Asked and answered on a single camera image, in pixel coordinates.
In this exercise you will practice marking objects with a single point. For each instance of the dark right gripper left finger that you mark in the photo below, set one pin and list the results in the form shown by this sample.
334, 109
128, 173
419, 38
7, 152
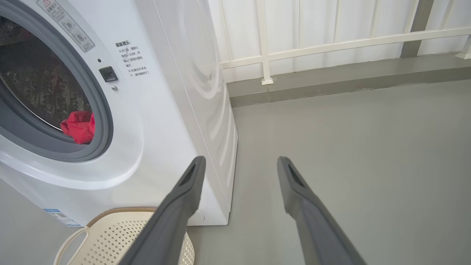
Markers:
169, 224

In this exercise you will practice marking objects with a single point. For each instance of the cream laundry basket brown rim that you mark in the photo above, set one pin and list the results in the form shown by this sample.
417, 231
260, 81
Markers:
106, 235

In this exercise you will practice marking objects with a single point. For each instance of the red garment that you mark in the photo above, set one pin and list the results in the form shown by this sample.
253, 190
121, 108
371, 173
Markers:
79, 127

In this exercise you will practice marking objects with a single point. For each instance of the black door latch socket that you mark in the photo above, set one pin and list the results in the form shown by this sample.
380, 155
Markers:
108, 74

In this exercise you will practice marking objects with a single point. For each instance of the grey concrete curb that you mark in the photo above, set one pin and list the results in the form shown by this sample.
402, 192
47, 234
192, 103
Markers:
331, 81

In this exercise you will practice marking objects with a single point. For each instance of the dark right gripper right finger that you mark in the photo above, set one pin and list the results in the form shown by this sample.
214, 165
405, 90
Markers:
316, 228

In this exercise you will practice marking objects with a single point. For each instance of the round white filter cover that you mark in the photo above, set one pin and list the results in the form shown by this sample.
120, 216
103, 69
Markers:
197, 218

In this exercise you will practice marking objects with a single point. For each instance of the white front-load washing machine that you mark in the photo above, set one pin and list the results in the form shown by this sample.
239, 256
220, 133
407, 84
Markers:
165, 110

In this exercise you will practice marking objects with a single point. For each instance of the white metal railing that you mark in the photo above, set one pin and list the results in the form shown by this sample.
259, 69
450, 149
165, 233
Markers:
265, 40

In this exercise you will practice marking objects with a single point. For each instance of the steel washing machine drum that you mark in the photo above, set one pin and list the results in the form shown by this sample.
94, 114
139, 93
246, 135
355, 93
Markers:
40, 81

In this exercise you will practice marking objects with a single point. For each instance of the blue energy label sticker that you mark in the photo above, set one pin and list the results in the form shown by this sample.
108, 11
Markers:
60, 217

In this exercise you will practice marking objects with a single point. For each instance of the grey warning label sticker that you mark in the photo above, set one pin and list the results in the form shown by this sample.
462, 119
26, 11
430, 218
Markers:
66, 24

